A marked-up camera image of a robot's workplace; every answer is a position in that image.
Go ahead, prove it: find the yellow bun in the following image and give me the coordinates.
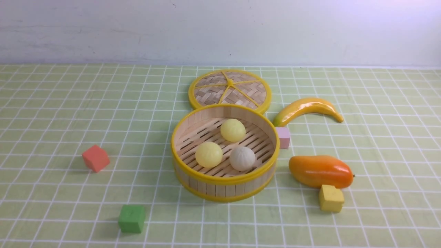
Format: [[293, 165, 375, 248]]
[[195, 142, 223, 168], [220, 119, 246, 143]]

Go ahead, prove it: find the white bun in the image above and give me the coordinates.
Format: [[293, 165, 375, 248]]
[[229, 146, 256, 172]]

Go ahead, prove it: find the bamboo steamer tray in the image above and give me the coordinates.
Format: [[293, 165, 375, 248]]
[[171, 105, 280, 202]]

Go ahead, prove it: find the woven bamboo steamer lid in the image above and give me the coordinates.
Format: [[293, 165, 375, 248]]
[[188, 69, 271, 114]]

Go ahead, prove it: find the pink wooden cube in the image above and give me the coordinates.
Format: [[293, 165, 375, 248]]
[[275, 126, 291, 149]]

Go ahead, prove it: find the yellow toy banana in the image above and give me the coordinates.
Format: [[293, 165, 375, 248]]
[[272, 97, 344, 127]]

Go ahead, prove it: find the orange toy mango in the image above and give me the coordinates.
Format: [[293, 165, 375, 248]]
[[288, 155, 355, 189]]

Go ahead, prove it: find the red wooden cube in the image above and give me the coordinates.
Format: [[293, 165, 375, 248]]
[[82, 145, 110, 173]]

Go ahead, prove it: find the green wooden cube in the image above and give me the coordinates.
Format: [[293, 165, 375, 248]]
[[118, 204, 145, 234]]

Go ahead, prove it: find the yellow wooden cube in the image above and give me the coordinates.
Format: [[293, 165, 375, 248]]
[[319, 185, 345, 213]]

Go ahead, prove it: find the green checkered tablecloth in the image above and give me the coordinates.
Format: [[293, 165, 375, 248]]
[[0, 64, 441, 248]]

